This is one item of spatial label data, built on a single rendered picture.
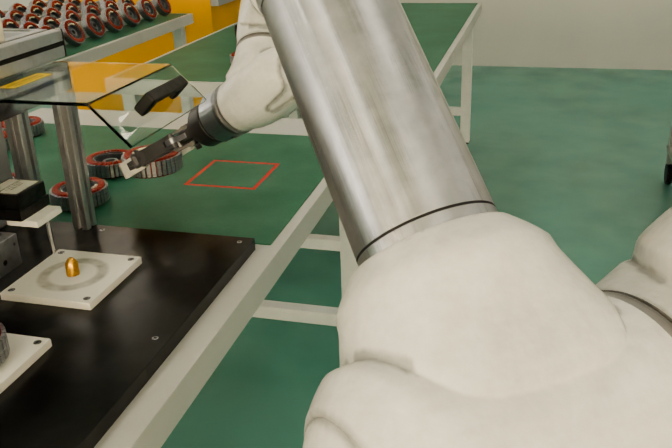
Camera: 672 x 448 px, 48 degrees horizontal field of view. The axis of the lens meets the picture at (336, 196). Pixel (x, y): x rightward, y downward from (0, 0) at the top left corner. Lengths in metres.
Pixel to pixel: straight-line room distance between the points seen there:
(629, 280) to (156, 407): 0.60
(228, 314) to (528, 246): 0.72
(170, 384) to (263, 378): 1.30
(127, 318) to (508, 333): 0.76
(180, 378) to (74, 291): 0.26
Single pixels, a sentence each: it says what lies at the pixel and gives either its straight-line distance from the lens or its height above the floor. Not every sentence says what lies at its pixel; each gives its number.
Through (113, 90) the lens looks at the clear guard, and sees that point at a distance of 1.10.
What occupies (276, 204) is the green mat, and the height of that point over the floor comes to 0.75.
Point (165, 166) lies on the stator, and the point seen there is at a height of 0.85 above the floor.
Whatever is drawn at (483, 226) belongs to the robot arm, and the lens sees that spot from 0.45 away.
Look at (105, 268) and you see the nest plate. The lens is 1.22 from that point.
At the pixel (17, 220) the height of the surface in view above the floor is 0.88.
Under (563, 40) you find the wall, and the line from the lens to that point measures 6.06.
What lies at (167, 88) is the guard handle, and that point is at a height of 1.06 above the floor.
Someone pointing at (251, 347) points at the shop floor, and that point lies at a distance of 2.41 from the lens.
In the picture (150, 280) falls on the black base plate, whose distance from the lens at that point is 1.19.
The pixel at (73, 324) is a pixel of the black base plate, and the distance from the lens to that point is 1.11.
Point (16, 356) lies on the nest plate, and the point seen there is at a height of 0.78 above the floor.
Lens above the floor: 1.31
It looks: 22 degrees down
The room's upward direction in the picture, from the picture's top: 2 degrees counter-clockwise
